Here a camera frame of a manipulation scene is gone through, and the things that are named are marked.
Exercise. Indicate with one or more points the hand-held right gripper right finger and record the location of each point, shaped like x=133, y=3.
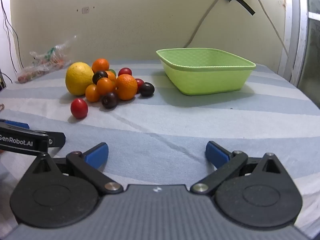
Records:
x=217, y=155

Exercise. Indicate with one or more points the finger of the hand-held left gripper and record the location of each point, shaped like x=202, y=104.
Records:
x=15, y=124
x=25, y=140

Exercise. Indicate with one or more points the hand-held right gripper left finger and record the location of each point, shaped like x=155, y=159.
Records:
x=96, y=155

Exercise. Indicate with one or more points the red plum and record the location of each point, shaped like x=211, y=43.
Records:
x=79, y=108
x=139, y=82
x=124, y=71

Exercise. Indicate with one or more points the dark purple plum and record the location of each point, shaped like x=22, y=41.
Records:
x=109, y=100
x=146, y=89
x=98, y=76

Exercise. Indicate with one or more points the small orange mandarin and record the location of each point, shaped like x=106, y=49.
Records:
x=92, y=93
x=111, y=76
x=105, y=86

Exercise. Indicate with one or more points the large orange mandarin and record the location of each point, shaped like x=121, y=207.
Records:
x=100, y=65
x=126, y=87

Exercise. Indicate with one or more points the green plastic basket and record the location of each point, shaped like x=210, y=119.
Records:
x=205, y=80

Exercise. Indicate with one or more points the large yellow lemon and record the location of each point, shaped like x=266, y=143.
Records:
x=78, y=78

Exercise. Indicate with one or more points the green plum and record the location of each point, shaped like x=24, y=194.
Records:
x=113, y=71

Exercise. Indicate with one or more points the clear plastic bag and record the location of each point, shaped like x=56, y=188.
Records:
x=42, y=67

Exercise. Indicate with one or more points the small white wall plate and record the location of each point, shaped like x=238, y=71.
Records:
x=85, y=10

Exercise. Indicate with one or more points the white door frame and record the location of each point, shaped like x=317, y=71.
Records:
x=297, y=30

